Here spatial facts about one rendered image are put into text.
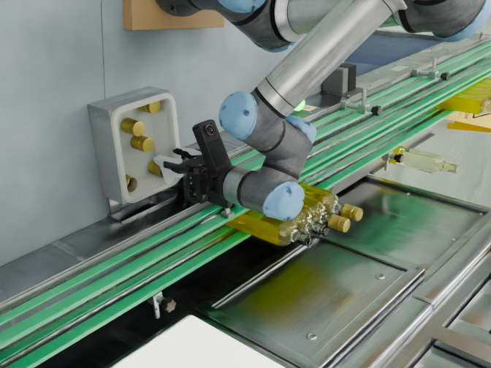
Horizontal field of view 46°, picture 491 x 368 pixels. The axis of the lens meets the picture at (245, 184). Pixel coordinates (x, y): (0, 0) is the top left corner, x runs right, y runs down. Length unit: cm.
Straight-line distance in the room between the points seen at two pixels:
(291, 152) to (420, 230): 76
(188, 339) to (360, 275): 46
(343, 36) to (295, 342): 64
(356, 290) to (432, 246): 35
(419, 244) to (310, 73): 83
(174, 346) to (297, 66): 64
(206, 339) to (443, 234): 79
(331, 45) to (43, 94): 60
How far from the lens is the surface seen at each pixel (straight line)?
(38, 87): 125
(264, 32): 129
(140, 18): 133
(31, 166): 127
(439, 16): 107
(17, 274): 126
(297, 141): 108
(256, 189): 109
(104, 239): 132
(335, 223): 143
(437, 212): 186
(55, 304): 117
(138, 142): 135
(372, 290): 142
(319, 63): 98
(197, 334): 129
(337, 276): 146
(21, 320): 116
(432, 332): 136
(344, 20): 98
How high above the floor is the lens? 183
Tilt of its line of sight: 38 degrees down
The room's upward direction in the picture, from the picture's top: 108 degrees clockwise
